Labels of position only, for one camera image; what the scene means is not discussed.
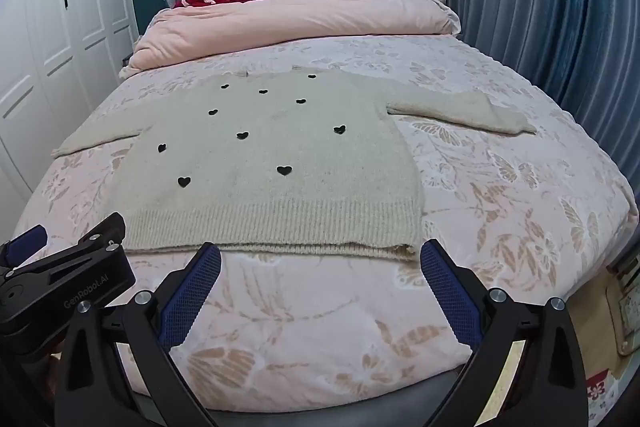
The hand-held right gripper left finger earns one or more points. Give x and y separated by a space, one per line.
192 292

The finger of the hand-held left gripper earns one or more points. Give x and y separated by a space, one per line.
102 229
25 239

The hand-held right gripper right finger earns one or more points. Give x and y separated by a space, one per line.
450 292

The beige sweater with black hearts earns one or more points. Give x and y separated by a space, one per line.
280 187

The bed with floral bedspread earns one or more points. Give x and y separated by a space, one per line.
500 217

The dark grey bed base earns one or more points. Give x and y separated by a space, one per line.
300 409

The white wardrobe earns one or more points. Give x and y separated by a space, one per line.
50 32

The pink duvet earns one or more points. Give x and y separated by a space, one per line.
300 17

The blue-grey curtain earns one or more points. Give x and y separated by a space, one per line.
540 7

